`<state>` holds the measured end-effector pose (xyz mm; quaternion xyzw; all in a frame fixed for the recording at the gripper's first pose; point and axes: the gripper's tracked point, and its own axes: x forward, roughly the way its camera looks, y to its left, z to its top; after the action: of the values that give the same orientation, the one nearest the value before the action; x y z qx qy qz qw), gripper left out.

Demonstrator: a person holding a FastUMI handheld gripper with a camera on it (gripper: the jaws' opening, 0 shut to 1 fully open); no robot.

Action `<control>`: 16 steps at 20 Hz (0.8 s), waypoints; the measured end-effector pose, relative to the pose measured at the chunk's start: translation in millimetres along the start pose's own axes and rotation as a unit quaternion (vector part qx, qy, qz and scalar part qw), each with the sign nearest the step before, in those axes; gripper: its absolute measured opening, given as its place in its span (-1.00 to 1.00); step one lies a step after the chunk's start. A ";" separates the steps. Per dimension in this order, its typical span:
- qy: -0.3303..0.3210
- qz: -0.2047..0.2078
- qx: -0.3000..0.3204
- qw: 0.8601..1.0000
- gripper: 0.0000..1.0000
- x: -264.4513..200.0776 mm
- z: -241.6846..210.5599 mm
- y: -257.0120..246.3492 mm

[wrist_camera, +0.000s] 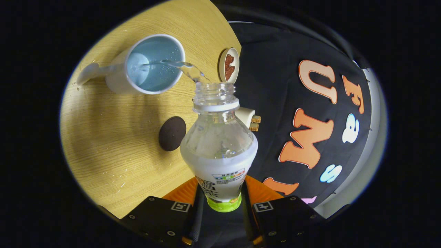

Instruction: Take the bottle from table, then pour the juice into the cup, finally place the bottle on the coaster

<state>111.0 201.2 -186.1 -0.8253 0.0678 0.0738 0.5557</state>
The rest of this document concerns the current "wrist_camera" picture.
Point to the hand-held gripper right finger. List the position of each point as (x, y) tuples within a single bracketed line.
[(286, 215)]

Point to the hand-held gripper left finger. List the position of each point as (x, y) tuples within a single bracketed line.
[(155, 217)]

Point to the clear plastic bottle green base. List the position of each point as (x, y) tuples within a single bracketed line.
[(218, 162)]

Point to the dark brown round coaster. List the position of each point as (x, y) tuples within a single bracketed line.
[(171, 133)]

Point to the white cup blue inside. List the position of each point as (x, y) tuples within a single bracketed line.
[(119, 77)]

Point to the clear juice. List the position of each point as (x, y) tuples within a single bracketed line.
[(191, 70)]

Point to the wooden table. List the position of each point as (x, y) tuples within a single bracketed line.
[(120, 137)]

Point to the toast slice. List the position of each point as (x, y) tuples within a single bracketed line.
[(256, 119), (254, 127)]

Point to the white toaster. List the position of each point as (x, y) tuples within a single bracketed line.
[(244, 115)]

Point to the red meat piece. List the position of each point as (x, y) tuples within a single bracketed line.
[(229, 73), (229, 60)]

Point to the small beige plate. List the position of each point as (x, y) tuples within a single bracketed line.
[(222, 65)]

